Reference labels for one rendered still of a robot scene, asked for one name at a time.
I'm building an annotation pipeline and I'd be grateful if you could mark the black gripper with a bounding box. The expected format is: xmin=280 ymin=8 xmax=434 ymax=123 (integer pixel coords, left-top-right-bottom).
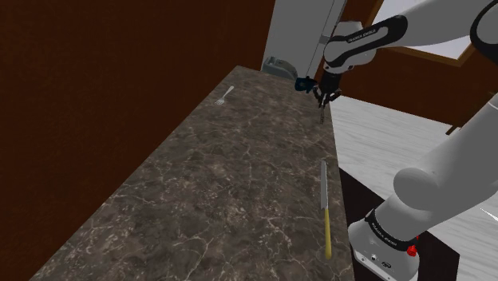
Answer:
xmin=312 ymin=71 xmax=344 ymax=109

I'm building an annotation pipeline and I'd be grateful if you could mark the dark blue cup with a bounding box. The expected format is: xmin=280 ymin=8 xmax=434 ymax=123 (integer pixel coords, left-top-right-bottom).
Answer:
xmin=294 ymin=76 xmax=318 ymax=94

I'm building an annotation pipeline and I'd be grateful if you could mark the grey toaster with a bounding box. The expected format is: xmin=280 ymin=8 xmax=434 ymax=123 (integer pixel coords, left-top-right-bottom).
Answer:
xmin=260 ymin=55 xmax=299 ymax=81

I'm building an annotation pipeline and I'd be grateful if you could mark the grey refrigerator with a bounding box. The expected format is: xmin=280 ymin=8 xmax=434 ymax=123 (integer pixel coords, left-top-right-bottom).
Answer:
xmin=260 ymin=0 xmax=348 ymax=81

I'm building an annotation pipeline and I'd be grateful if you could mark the silver fork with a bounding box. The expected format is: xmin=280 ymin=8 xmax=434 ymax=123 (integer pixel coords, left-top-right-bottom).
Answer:
xmin=214 ymin=85 xmax=236 ymax=107

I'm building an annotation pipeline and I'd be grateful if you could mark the brown-framed window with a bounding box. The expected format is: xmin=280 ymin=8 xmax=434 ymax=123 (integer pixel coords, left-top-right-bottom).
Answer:
xmin=363 ymin=0 xmax=498 ymax=69

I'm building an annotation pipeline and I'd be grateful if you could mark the dark robot stand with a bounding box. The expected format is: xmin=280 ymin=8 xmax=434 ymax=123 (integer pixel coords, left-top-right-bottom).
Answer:
xmin=338 ymin=166 xmax=460 ymax=281

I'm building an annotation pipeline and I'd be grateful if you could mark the yellow-handled knife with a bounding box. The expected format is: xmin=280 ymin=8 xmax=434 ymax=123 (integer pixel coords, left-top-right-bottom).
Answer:
xmin=319 ymin=159 xmax=334 ymax=261

